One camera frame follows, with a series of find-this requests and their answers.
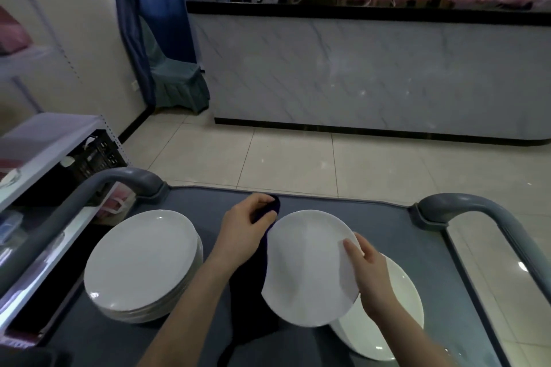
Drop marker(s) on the chair with grey-green cover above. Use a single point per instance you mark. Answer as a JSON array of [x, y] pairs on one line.
[[176, 83]]

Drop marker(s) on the person's left forearm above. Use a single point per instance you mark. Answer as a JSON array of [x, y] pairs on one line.
[[181, 323]]

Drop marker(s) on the stack of white plates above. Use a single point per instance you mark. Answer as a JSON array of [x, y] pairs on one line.
[[137, 259], [404, 293]]

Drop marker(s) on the person's right forearm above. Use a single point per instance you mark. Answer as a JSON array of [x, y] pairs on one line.
[[409, 336]]

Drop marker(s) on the black plastic crate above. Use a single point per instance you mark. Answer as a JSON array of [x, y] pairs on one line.
[[101, 160]]

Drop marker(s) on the dark blue cleaning cloth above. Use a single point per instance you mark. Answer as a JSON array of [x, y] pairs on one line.
[[249, 293]]

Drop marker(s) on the clear container blue lid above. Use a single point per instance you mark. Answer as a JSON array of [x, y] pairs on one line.
[[9, 225]]

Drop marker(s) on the small white cup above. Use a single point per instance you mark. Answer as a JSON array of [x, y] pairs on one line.
[[67, 161]]

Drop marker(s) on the marble bar counter black top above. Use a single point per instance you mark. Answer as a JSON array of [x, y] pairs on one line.
[[366, 74]]

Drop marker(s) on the white round plate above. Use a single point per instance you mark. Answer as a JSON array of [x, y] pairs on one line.
[[305, 276]]

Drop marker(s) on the person's right hand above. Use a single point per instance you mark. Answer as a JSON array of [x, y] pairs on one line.
[[374, 280]]

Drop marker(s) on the person's left hand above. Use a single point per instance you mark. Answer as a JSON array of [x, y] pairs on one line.
[[239, 237]]

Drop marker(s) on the grey service cart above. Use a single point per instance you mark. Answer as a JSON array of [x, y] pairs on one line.
[[206, 203]]

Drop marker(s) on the white metal shelf rack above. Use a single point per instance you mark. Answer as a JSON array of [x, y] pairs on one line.
[[47, 139]]

